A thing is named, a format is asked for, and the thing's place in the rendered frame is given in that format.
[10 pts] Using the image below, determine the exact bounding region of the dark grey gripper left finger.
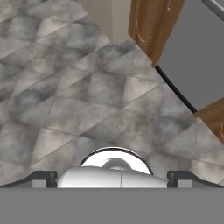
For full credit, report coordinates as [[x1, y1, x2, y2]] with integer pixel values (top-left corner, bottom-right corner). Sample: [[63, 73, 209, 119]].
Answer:
[[0, 170, 58, 189]]

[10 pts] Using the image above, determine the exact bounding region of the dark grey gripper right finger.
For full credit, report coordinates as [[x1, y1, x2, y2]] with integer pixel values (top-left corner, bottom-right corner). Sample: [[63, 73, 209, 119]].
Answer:
[[166, 170, 224, 189]]

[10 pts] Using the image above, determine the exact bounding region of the white round object black rim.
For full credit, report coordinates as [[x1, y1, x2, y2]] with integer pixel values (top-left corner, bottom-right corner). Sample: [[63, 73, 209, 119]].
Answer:
[[56, 146, 170, 189]]

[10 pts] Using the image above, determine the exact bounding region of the brown wooden cupboard door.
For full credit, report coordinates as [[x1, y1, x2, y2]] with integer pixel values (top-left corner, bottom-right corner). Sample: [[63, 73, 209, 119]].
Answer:
[[128, 0, 186, 67], [194, 98, 224, 145]]

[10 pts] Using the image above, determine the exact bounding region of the grey appliance door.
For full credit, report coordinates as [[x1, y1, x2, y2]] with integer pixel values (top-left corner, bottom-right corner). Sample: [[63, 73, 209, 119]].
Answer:
[[155, 0, 224, 114]]

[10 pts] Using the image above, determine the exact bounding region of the silver appliance door handle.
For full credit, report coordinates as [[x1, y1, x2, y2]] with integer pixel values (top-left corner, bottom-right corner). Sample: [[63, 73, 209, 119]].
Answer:
[[201, 0, 224, 21]]

